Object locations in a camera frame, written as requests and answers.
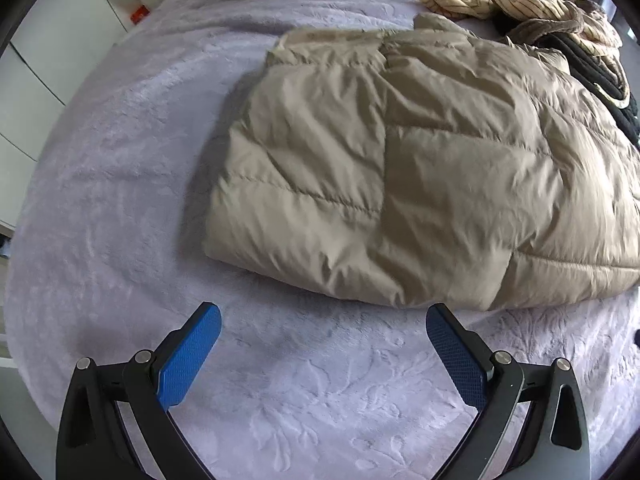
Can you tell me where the black fleece garment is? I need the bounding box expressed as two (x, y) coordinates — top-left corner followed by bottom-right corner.
(491, 8), (640, 149)

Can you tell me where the lavender embossed bed blanket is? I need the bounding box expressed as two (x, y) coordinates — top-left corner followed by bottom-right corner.
(2, 0), (640, 480)

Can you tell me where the cream striped fuzzy garment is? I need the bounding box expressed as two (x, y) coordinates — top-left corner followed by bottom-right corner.
(419, 0), (631, 108)

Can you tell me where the beige puffer jacket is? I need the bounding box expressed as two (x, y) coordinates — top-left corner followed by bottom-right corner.
(204, 14), (639, 311)

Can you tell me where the white wardrobe cabinet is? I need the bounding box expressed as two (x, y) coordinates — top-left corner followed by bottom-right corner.
(1, 0), (131, 231)

